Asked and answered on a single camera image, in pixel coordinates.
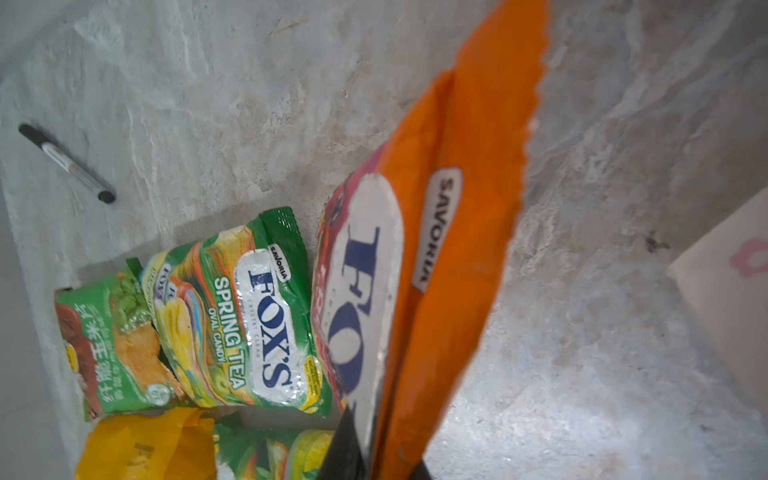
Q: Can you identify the white printed paper bag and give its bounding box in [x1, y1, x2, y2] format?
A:
[667, 189, 767, 412]

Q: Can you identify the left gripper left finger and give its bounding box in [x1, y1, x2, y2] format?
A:
[317, 408, 368, 480]

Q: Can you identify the green corn chips bag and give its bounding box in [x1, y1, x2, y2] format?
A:
[54, 258, 187, 420]

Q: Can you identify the black marker pen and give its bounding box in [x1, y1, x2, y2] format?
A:
[18, 123, 117, 205]

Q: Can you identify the green snack packet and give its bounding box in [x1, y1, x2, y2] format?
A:
[141, 207, 332, 417]

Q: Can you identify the orange Fox's candy packet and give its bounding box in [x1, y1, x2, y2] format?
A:
[311, 1, 548, 479]

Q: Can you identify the yellow snack bag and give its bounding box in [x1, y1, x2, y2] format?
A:
[74, 408, 216, 479]

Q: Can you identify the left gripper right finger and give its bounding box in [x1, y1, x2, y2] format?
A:
[409, 460, 432, 480]

